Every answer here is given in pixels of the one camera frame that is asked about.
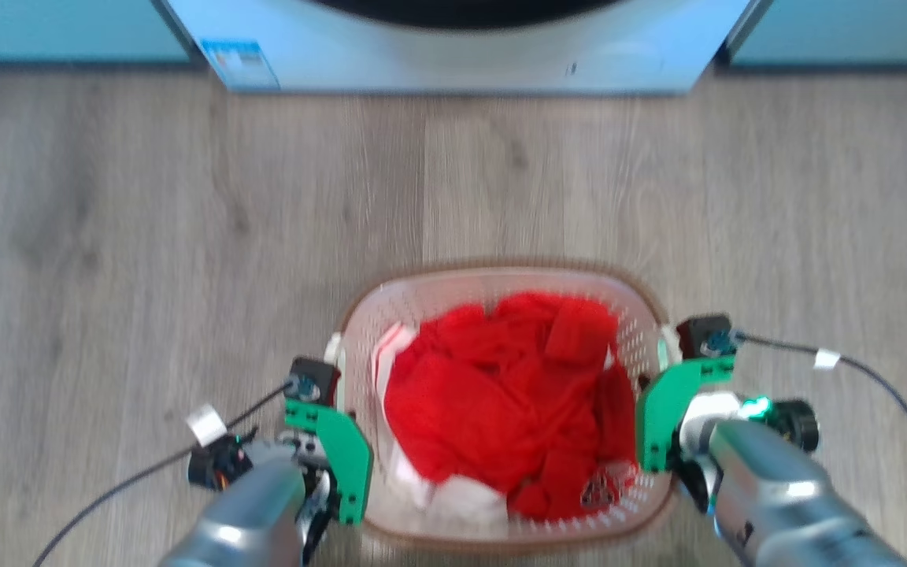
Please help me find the white front-load washing machine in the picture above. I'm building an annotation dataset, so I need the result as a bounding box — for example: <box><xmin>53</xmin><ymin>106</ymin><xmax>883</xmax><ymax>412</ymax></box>
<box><xmin>156</xmin><ymin>0</ymin><xmax>763</xmax><ymax>97</ymax></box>

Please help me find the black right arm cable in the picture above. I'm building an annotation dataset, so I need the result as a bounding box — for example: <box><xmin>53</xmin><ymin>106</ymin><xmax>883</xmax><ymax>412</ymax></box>
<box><xmin>734</xmin><ymin>332</ymin><xmax>907</xmax><ymax>539</ymax></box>

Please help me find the red garment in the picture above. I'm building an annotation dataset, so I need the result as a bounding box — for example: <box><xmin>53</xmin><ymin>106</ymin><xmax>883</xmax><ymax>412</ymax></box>
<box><xmin>382</xmin><ymin>291</ymin><xmax>640</xmax><ymax>522</ymax></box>

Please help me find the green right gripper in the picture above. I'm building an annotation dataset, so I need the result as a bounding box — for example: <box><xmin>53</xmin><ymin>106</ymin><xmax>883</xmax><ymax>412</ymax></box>
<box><xmin>634</xmin><ymin>356</ymin><xmax>747</xmax><ymax>514</ymax></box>

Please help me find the white garment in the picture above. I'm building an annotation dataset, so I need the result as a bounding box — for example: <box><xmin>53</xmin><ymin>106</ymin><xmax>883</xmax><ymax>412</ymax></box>
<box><xmin>371</xmin><ymin>321</ymin><xmax>511</xmax><ymax>538</ymax></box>

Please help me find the blue energy label sticker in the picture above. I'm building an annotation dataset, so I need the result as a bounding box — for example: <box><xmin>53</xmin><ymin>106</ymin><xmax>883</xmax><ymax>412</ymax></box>
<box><xmin>199</xmin><ymin>39</ymin><xmax>282</xmax><ymax>92</ymax></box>

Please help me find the black washing machine door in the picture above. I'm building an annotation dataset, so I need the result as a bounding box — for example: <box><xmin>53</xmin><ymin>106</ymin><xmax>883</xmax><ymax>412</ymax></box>
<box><xmin>305</xmin><ymin>0</ymin><xmax>629</xmax><ymax>32</ymax></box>

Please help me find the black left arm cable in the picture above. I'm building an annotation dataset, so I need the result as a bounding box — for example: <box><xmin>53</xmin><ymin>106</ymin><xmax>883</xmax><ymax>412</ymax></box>
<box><xmin>31</xmin><ymin>383</ymin><xmax>297</xmax><ymax>567</ymax></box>

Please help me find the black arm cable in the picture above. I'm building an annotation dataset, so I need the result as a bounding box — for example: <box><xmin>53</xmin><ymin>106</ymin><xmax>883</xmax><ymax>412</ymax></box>
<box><xmin>734</xmin><ymin>332</ymin><xmax>907</xmax><ymax>539</ymax></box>
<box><xmin>31</xmin><ymin>383</ymin><xmax>297</xmax><ymax>567</ymax></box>

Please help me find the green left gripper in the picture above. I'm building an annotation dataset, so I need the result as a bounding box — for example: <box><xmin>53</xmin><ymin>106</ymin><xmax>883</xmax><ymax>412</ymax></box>
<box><xmin>276</xmin><ymin>398</ymin><xmax>376</xmax><ymax>565</ymax></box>

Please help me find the pink perforated plastic laundry basket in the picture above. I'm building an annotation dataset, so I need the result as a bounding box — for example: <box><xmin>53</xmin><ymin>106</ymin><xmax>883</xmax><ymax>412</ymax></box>
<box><xmin>326</xmin><ymin>258</ymin><xmax>681</xmax><ymax>554</ymax></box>

